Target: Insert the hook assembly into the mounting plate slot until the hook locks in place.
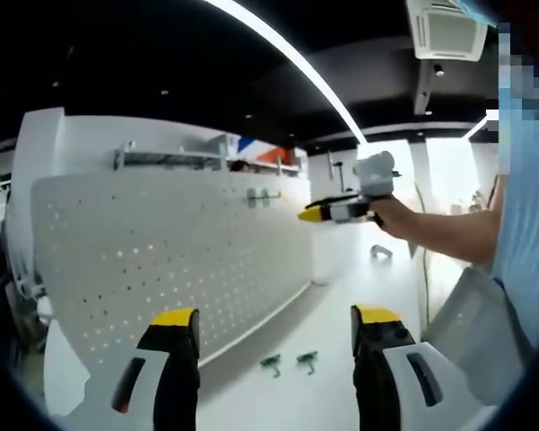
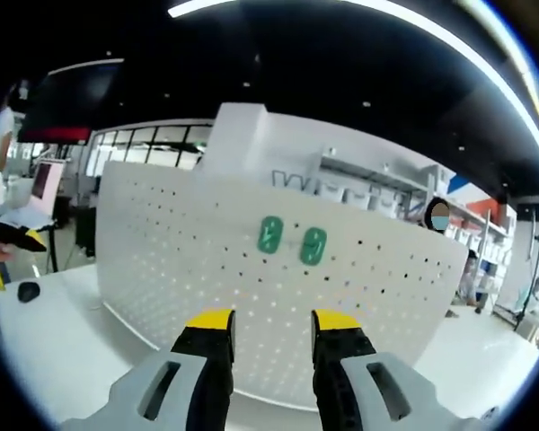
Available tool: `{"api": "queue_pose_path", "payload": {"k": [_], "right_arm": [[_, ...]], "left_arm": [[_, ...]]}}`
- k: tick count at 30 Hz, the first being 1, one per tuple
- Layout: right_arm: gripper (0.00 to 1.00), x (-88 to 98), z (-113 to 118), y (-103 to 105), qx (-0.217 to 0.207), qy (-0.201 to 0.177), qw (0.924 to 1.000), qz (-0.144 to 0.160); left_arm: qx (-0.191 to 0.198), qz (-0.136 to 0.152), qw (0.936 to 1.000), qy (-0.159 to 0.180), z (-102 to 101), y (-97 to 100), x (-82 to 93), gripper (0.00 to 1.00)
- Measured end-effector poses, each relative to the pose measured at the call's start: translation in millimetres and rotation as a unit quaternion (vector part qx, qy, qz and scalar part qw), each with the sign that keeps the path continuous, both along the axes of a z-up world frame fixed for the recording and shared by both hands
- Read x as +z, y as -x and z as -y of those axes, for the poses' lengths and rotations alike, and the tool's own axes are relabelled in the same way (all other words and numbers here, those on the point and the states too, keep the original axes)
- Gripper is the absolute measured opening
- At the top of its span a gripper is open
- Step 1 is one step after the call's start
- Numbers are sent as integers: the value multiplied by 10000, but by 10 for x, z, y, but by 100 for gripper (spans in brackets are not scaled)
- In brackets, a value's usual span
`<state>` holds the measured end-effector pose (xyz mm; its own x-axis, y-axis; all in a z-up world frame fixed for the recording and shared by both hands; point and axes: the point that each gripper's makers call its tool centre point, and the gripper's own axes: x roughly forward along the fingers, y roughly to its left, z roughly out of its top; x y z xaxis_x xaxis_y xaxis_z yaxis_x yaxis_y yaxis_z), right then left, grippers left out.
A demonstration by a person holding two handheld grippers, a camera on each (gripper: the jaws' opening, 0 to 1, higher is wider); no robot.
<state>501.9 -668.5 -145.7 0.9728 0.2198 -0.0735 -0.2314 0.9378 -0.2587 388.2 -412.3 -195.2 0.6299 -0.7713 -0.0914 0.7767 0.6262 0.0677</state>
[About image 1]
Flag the thin yellow-green cable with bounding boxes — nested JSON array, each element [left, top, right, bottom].
[[411, 179, 432, 324]]

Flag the white perforated mounting plate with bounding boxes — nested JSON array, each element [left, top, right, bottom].
[[29, 172, 316, 369]]

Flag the black tripod stand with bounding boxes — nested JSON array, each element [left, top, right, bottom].
[[327, 150, 349, 194]]

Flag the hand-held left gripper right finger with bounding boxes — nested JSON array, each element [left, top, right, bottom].
[[349, 303, 471, 431]]

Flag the long ceiling light strip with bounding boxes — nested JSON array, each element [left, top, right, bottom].
[[204, 0, 367, 145]]

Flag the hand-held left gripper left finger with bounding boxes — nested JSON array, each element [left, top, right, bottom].
[[83, 307, 202, 431]]

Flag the ceiling air conditioner unit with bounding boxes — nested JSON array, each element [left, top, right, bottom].
[[406, 0, 490, 62]]

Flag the white shelf rack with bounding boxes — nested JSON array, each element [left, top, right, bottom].
[[111, 134, 306, 179]]

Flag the person's light blue shirt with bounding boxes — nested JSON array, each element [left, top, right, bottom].
[[489, 107, 539, 356]]

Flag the person's right hand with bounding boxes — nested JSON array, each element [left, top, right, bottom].
[[367, 195, 414, 239]]

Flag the green hook assembly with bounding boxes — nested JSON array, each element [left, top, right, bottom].
[[259, 353, 283, 378], [295, 349, 319, 374], [259, 188, 283, 208]]

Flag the person's grey garment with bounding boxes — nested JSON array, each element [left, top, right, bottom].
[[424, 264, 529, 400]]

